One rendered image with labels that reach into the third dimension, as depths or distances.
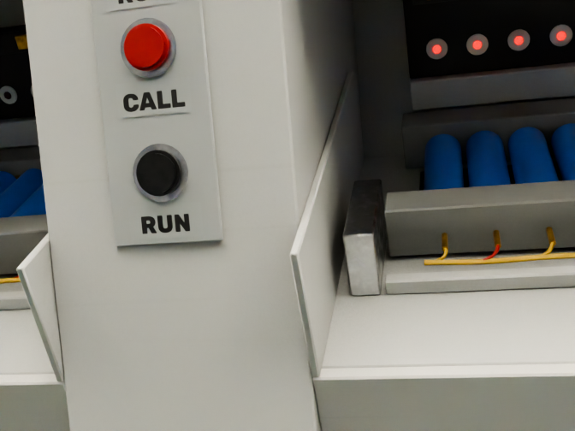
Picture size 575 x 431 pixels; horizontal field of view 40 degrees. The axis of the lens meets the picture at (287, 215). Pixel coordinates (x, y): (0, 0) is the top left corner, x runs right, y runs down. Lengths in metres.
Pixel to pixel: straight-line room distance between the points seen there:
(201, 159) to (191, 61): 0.03
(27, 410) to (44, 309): 0.05
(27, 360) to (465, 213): 0.18
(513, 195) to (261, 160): 0.11
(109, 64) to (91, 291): 0.08
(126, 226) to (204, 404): 0.07
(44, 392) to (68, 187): 0.08
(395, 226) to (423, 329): 0.05
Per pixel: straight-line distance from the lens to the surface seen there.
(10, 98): 0.49
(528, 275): 0.31
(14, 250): 0.39
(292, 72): 0.28
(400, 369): 0.27
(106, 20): 0.29
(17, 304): 0.36
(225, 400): 0.29
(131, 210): 0.28
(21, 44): 0.48
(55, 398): 0.32
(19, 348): 0.34
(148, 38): 0.27
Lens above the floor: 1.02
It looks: 5 degrees down
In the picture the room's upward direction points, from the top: 5 degrees counter-clockwise
